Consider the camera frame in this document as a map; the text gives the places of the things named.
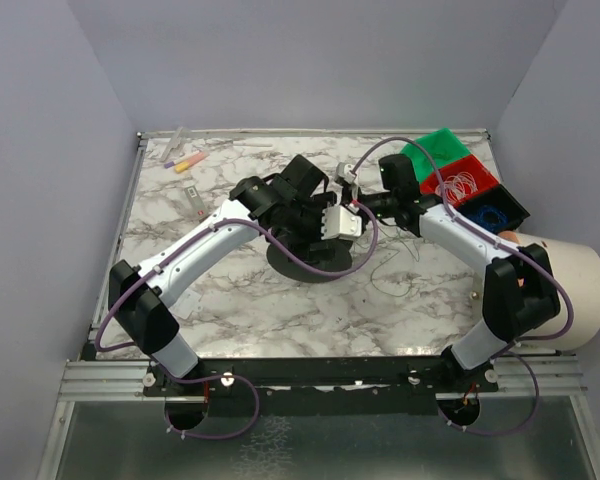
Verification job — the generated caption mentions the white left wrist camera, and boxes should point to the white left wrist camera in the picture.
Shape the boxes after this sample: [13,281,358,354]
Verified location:
[321,205,363,241]

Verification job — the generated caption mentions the red plastic bin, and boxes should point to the red plastic bin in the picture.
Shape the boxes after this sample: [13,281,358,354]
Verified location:
[420,154,499,207]

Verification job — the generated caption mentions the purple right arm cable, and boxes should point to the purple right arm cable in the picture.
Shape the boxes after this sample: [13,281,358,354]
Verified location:
[352,137,576,437]

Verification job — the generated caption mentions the purple yellow pink markers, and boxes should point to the purple yellow pink markers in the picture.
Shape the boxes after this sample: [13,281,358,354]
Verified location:
[164,152,209,174]

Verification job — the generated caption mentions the green wire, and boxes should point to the green wire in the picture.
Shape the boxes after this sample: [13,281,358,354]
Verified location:
[349,219,426,299]

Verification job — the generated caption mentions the white wires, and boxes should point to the white wires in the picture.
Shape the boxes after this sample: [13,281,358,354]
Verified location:
[433,170,481,206]

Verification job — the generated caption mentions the large white cylinder bucket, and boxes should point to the large white cylinder bucket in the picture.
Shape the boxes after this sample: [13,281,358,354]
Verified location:
[499,231,600,351]

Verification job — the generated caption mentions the clear plastic tube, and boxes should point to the clear plastic tube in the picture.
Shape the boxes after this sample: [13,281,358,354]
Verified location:
[162,126,185,163]

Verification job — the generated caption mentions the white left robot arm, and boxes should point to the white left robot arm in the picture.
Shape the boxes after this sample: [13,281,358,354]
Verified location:
[107,155,352,378]

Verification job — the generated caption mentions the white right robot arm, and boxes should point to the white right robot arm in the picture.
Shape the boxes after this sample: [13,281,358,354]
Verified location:
[336,154,563,371]

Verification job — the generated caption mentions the green plastic bin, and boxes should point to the green plastic bin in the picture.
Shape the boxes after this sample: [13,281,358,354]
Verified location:
[401,128,470,183]

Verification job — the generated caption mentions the black plastic bin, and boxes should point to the black plastic bin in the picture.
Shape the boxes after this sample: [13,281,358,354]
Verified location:
[456,184,530,234]

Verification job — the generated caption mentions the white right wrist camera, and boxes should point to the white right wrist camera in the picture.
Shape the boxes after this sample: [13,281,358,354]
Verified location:
[334,162,357,186]

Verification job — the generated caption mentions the blue wires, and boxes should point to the blue wires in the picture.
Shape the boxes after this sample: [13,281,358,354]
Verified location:
[469,203,511,234]

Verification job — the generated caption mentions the black cable spool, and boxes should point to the black cable spool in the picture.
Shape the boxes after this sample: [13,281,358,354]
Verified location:
[266,236,353,284]

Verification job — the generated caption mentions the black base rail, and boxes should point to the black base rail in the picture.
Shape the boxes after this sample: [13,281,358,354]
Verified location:
[143,355,498,417]

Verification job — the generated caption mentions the white paper label packet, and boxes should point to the white paper label packet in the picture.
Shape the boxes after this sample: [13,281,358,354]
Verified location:
[172,289,202,319]

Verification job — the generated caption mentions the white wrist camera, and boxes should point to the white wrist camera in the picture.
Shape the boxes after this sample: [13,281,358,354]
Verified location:
[321,205,363,241]
[334,162,357,186]

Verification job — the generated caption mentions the aluminium frame rail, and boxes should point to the aluminium frame rail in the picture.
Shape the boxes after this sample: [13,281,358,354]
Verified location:
[36,131,146,479]

